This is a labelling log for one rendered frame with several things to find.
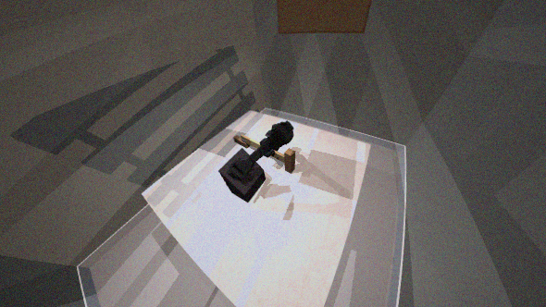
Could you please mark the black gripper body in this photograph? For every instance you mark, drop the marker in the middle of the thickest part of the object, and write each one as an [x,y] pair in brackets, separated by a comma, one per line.
[269,153]

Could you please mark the long brown wooden rail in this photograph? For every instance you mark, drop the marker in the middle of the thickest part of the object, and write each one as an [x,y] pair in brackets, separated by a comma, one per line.
[256,144]

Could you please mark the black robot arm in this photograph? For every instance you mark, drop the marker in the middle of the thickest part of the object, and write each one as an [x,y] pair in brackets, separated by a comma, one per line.
[280,134]

